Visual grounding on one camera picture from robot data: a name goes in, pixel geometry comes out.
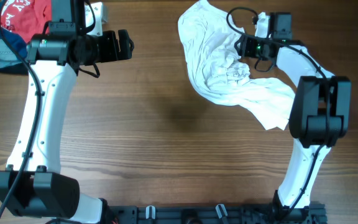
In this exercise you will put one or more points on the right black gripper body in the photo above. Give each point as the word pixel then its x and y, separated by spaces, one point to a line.
pixel 252 47

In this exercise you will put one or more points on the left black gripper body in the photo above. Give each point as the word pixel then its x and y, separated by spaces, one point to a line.
pixel 104 49

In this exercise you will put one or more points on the white t-shirt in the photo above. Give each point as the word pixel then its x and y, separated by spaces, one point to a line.
pixel 217 74

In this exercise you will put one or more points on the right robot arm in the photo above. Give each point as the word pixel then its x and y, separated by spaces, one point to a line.
pixel 318 118

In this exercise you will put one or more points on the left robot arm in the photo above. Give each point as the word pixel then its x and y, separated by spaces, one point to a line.
pixel 32 185

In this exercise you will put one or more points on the red folded shirt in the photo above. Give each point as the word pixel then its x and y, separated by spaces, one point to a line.
pixel 26 17

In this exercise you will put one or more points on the black folded garment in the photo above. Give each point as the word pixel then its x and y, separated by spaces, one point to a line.
pixel 18 69

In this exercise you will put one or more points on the navy blue folded garment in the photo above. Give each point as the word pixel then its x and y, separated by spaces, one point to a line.
pixel 15 40

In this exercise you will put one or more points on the right white rail clip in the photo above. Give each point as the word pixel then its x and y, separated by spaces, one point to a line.
pixel 221 211

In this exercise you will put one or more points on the white rail clip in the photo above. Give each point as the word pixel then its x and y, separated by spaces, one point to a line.
pixel 221 211
pixel 150 212

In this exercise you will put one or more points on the left white rail clip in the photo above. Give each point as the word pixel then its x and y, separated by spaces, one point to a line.
pixel 150 212

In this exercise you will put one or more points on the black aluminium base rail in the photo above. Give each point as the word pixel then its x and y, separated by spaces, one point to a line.
pixel 246 214

